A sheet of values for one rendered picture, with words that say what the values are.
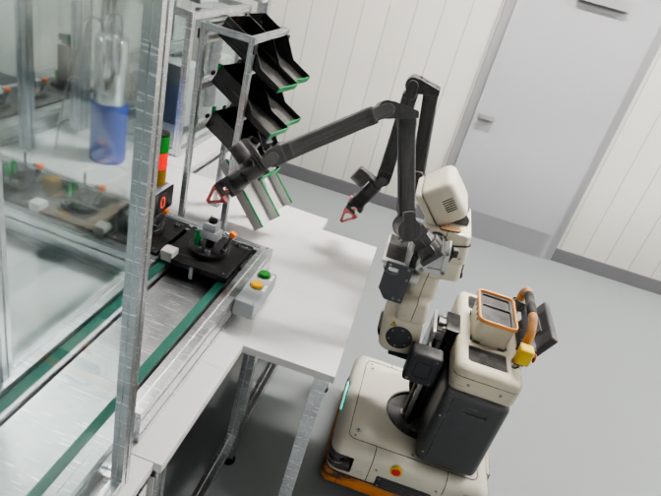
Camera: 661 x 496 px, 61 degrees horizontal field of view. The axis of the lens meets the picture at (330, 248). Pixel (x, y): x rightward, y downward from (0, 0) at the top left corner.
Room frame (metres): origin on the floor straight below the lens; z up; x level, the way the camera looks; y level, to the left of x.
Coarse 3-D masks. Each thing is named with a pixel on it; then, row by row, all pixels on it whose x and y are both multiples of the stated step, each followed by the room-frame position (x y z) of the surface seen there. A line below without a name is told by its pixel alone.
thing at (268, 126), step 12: (216, 72) 1.89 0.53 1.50; (228, 72) 1.88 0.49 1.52; (240, 72) 2.00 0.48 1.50; (216, 84) 1.89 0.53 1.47; (228, 84) 1.87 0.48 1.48; (240, 84) 2.00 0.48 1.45; (252, 84) 1.99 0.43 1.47; (228, 96) 1.87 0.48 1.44; (252, 96) 1.98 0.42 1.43; (264, 96) 1.97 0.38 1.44; (252, 108) 1.92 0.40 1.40; (264, 108) 1.97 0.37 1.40; (252, 120) 1.84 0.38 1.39; (264, 120) 1.90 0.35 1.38; (276, 120) 1.95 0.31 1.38; (264, 132) 1.82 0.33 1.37; (276, 132) 1.85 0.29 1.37
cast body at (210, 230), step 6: (204, 222) 1.61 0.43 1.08; (210, 222) 1.61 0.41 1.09; (216, 222) 1.62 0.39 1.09; (198, 228) 1.63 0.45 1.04; (204, 228) 1.61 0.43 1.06; (210, 228) 1.60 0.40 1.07; (216, 228) 1.61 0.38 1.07; (204, 234) 1.61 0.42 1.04; (210, 234) 1.60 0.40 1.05; (216, 234) 1.60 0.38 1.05; (216, 240) 1.60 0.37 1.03
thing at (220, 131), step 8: (216, 112) 1.88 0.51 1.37; (224, 112) 1.96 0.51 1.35; (232, 112) 2.01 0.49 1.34; (216, 120) 1.88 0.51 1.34; (224, 120) 1.87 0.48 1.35; (232, 120) 2.00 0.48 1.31; (248, 120) 1.98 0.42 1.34; (208, 128) 1.89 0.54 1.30; (216, 128) 1.88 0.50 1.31; (224, 128) 1.87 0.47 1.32; (232, 128) 1.99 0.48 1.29; (248, 128) 1.98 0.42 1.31; (256, 128) 1.97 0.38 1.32; (216, 136) 1.88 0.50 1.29; (224, 136) 1.87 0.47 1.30; (232, 136) 1.86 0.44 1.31; (248, 136) 1.98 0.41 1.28; (256, 136) 1.97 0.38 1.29; (224, 144) 1.87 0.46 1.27; (264, 152) 1.96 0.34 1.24; (264, 176) 1.82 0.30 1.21
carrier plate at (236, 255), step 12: (192, 228) 1.74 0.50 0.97; (180, 240) 1.64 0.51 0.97; (180, 252) 1.57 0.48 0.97; (240, 252) 1.67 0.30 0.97; (180, 264) 1.51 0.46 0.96; (192, 264) 1.52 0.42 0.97; (204, 264) 1.54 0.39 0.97; (216, 264) 1.56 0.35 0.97; (228, 264) 1.58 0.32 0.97; (240, 264) 1.61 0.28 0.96; (216, 276) 1.50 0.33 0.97; (228, 276) 1.51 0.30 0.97
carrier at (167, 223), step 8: (160, 224) 1.67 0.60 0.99; (168, 224) 1.72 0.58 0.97; (184, 224) 1.75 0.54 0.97; (152, 232) 1.62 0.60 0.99; (160, 232) 1.65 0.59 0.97; (168, 232) 1.67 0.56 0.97; (176, 232) 1.68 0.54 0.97; (184, 232) 1.72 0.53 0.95; (152, 240) 1.59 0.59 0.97; (160, 240) 1.60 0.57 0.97; (168, 240) 1.62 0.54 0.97; (152, 248) 1.54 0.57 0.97; (160, 248) 1.56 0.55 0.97
